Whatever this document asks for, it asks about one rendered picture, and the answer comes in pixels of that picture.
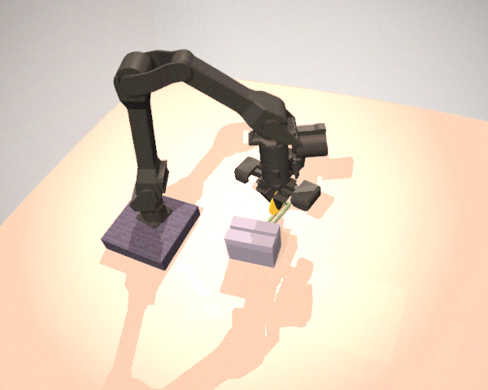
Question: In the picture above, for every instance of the gold coin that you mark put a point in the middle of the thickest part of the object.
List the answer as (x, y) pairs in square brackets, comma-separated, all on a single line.
[(272, 208)]

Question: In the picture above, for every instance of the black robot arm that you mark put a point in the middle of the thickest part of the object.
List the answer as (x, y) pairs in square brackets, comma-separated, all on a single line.
[(274, 127)]

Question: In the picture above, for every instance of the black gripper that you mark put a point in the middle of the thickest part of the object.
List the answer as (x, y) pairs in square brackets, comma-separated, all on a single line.
[(277, 179)]

